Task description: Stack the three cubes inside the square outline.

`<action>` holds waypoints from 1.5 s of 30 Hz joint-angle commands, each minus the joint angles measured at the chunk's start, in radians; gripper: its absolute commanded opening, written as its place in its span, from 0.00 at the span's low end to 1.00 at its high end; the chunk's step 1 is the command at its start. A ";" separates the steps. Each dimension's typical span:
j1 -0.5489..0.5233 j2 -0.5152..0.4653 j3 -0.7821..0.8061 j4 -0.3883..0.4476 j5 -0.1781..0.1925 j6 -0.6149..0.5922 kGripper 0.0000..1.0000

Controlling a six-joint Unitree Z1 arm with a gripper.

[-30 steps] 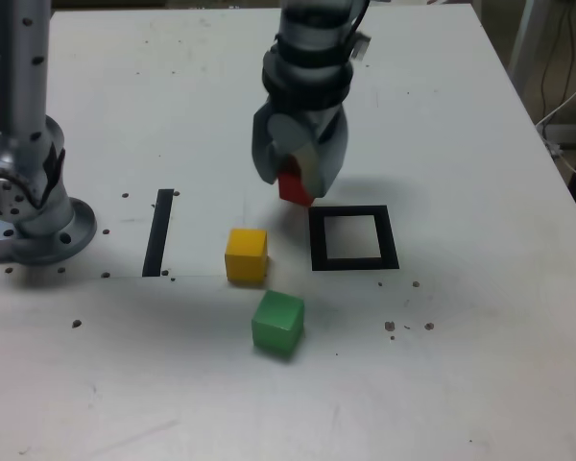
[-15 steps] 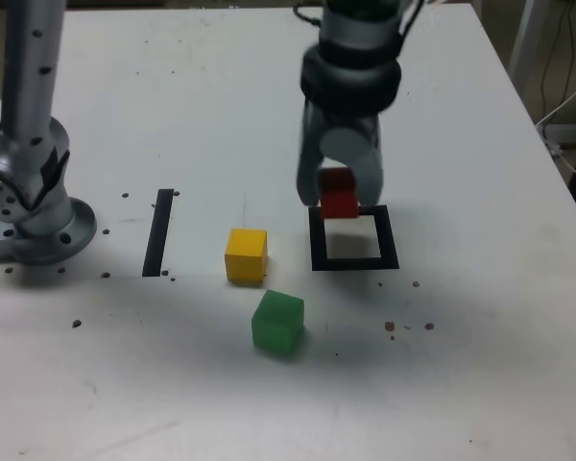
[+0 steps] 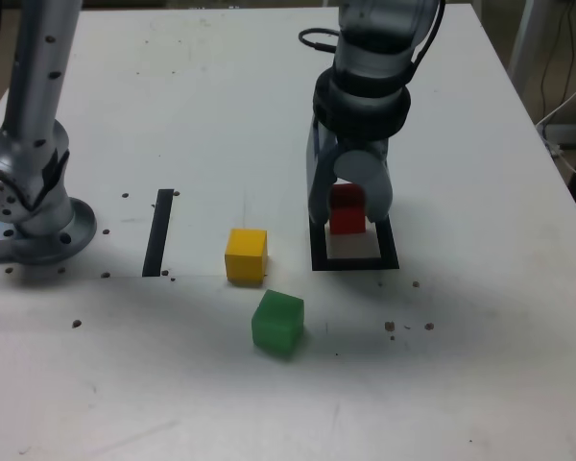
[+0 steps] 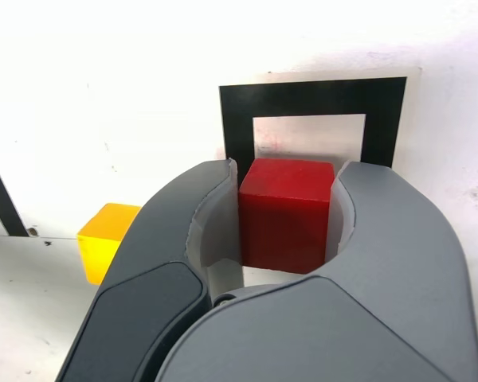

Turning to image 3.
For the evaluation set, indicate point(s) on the green cube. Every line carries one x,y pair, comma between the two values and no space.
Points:
274,326

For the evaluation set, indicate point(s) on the black tape strip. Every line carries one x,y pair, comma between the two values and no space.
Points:
156,240

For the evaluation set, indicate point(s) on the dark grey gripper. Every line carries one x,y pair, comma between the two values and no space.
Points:
381,149

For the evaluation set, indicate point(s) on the black tape square outline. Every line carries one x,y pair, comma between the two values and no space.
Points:
355,264

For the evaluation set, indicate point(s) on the red cube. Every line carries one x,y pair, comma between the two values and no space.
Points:
346,218

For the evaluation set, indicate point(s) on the yellow cube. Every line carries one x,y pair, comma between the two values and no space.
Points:
246,257

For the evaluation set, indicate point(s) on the white table leg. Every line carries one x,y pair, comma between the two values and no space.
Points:
525,43

